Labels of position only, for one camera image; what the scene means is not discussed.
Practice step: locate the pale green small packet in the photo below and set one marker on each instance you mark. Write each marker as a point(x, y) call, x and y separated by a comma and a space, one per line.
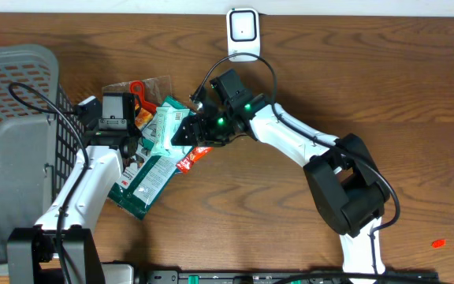
point(168, 122)

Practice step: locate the red packaged item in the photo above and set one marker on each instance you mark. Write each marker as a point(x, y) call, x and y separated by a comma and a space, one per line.
point(150, 92)

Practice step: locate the red snack stick packet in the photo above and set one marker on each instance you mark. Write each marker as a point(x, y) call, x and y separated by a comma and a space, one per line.
point(191, 158)

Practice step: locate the small red floor marker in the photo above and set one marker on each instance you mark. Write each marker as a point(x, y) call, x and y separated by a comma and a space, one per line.
point(438, 243)

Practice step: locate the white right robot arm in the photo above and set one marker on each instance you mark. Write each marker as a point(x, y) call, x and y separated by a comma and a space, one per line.
point(348, 191)

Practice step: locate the green packaged item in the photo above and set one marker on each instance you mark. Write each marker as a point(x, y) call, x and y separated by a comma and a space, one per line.
point(142, 182)

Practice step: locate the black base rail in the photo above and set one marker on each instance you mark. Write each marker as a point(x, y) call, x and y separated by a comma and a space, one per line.
point(123, 272)

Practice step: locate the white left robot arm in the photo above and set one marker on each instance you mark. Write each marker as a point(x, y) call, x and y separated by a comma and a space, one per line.
point(60, 247)

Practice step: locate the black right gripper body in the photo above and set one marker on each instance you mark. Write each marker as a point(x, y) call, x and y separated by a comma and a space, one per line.
point(197, 128)

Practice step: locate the white barcode scanner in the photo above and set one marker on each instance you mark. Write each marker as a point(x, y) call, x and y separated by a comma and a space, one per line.
point(243, 34)

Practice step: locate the grey plastic basket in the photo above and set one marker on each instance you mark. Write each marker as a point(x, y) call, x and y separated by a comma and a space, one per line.
point(37, 149)

